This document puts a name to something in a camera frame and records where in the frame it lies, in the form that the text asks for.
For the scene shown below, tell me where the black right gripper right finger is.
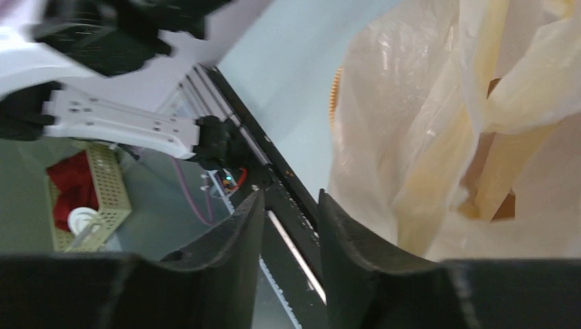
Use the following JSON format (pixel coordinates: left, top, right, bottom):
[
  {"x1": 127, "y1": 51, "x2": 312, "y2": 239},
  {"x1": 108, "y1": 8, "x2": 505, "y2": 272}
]
[{"x1": 318, "y1": 191, "x2": 580, "y2": 328}]

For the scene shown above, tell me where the red cloth in basket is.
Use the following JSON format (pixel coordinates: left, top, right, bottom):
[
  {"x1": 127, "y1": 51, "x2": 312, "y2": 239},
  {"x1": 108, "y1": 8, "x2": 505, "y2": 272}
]
[{"x1": 46, "y1": 151, "x2": 99, "y2": 232}]

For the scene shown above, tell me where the beige perforated storage basket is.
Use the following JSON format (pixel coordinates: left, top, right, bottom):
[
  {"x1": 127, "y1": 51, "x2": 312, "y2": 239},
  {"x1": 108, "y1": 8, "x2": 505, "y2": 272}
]
[{"x1": 45, "y1": 142, "x2": 132, "y2": 252}]

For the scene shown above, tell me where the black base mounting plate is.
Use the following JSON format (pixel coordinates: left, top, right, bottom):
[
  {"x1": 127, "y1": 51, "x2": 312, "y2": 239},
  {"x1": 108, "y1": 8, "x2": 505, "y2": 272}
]
[{"x1": 204, "y1": 67, "x2": 328, "y2": 328}]

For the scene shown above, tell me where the left controller board with LEDs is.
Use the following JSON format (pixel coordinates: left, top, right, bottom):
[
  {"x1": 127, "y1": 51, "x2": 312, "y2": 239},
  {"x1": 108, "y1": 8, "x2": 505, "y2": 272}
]
[{"x1": 220, "y1": 168, "x2": 248, "y2": 193}]

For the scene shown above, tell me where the orange plastic trash bin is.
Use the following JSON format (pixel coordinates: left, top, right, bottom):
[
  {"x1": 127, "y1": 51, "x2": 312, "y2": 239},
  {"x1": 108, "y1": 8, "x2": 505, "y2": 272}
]
[{"x1": 328, "y1": 67, "x2": 343, "y2": 128}]

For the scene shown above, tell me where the aluminium frame rail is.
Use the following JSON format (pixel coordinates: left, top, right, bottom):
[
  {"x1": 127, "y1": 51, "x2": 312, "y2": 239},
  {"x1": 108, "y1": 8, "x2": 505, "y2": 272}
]
[{"x1": 155, "y1": 64, "x2": 240, "y2": 127}]

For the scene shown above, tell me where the white round object in basket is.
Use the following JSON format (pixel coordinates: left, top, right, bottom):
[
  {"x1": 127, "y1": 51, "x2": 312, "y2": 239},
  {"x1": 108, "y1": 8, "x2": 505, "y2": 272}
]
[{"x1": 67, "y1": 207, "x2": 101, "y2": 236}]

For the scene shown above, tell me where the translucent cream trash bag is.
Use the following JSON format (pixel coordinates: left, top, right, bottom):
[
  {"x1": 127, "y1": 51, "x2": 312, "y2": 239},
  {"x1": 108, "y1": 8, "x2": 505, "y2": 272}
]
[{"x1": 328, "y1": 1, "x2": 580, "y2": 260}]

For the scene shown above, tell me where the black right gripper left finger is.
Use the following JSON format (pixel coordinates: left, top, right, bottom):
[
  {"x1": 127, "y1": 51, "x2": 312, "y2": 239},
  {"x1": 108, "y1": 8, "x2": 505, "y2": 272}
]
[{"x1": 1, "y1": 191, "x2": 264, "y2": 328}]

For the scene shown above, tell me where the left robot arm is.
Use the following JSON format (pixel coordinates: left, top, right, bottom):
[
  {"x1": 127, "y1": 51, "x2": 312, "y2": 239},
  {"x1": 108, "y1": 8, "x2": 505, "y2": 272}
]
[{"x1": 1, "y1": 1, "x2": 249, "y2": 170}]

